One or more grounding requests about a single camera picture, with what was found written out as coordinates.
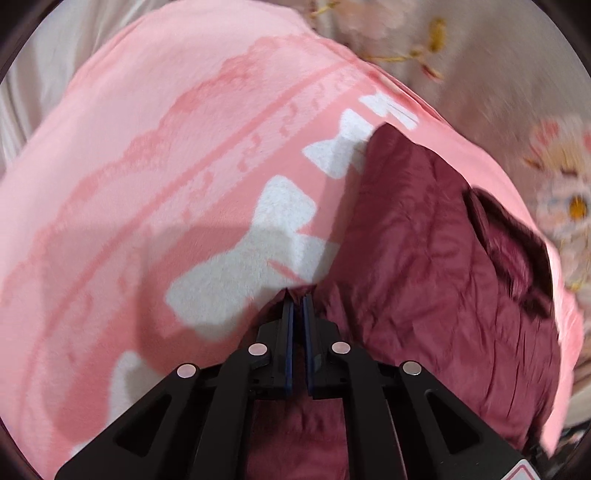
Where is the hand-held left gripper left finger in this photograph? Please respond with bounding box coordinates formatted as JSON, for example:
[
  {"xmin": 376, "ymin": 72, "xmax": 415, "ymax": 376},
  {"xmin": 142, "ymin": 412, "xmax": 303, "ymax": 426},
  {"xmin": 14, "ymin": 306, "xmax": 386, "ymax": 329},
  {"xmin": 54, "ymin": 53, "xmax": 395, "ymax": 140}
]
[{"xmin": 54, "ymin": 289, "xmax": 295, "ymax": 480}]

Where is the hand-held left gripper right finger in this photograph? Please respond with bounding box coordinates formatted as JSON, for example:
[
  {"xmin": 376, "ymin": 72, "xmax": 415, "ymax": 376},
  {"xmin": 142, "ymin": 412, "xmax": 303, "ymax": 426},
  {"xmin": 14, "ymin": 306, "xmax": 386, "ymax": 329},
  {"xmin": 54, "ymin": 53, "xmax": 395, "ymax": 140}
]
[{"xmin": 302, "ymin": 294, "xmax": 528, "ymax": 480}]

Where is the maroon puffer jacket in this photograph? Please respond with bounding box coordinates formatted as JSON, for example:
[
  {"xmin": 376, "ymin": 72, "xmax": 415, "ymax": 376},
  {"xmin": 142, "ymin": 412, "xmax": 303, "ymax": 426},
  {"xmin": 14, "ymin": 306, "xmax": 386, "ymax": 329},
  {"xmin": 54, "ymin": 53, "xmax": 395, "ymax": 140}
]
[{"xmin": 245, "ymin": 122, "xmax": 575, "ymax": 480}]

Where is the pink fleece blanket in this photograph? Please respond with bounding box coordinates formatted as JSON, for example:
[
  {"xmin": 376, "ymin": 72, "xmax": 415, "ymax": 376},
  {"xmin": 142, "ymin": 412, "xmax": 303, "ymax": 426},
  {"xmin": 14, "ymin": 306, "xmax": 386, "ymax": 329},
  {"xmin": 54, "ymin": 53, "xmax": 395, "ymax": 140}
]
[{"xmin": 0, "ymin": 0, "xmax": 585, "ymax": 468}]

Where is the grey floral blanket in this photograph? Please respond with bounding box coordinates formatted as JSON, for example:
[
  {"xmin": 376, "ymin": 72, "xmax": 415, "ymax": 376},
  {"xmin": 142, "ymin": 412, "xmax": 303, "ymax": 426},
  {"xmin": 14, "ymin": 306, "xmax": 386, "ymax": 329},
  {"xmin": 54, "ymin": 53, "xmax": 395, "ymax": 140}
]
[{"xmin": 302, "ymin": 0, "xmax": 591, "ymax": 430}]

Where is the white satin cloth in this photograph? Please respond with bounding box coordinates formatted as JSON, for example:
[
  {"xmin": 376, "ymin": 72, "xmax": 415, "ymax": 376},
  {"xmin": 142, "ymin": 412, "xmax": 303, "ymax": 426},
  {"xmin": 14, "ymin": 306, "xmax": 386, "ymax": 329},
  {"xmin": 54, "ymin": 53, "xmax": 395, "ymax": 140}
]
[{"xmin": 0, "ymin": 0, "xmax": 178, "ymax": 171}]

